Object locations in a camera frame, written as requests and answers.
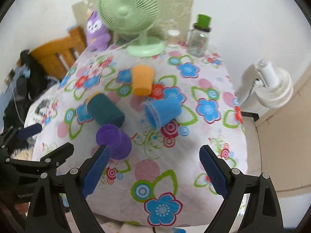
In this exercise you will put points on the wooden chair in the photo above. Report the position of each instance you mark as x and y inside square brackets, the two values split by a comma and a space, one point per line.
[59, 55]

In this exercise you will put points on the purple plastic cup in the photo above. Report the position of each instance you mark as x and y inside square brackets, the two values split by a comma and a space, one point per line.
[116, 140]

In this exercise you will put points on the cotton swab container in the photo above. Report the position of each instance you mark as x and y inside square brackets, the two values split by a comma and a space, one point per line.
[173, 38]

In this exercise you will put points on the orange plastic cup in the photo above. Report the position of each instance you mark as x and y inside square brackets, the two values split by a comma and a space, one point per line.
[142, 80]

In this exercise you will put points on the black clothes pile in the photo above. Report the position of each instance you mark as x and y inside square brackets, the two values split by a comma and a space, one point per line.
[32, 81]

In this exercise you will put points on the blue plastic cup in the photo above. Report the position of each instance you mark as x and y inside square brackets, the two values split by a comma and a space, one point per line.
[161, 112]

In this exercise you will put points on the floral tablecloth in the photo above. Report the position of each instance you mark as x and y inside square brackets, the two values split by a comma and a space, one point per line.
[161, 182]

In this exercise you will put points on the green cup on jar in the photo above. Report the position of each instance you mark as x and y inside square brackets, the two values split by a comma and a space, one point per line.
[203, 21]

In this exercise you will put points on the dark teal cup yellow rim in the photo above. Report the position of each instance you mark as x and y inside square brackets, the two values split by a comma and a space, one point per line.
[104, 111]

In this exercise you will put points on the glass mason jar mug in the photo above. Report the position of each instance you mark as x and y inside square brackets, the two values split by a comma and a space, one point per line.
[198, 40]

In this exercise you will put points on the beige cartoon wall poster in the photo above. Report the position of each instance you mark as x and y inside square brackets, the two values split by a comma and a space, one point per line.
[174, 15]

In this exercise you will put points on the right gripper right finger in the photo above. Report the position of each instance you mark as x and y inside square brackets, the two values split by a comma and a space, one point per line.
[262, 214]

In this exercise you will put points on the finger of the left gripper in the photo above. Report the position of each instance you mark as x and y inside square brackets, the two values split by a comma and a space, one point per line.
[51, 160]
[26, 132]

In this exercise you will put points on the white floor fan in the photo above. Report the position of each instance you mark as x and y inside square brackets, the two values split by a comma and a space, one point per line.
[275, 88]

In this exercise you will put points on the green desk fan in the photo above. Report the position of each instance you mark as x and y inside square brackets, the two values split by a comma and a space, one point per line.
[133, 17]

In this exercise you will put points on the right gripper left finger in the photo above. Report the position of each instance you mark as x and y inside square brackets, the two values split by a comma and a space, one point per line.
[46, 213]

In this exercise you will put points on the purple plush bunny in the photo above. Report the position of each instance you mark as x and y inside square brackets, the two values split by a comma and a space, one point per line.
[97, 34]

